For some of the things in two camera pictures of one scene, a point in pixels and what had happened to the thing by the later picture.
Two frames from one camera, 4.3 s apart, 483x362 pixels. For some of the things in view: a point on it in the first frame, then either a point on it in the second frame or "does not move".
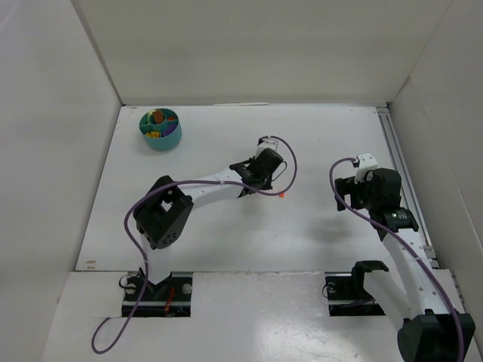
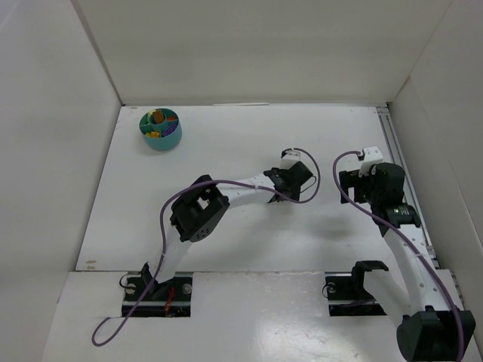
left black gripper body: [246, 175] -> [284, 187]
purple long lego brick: [169, 130] does not move
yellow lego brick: [152, 134] does not move
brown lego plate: [158, 116] does not move
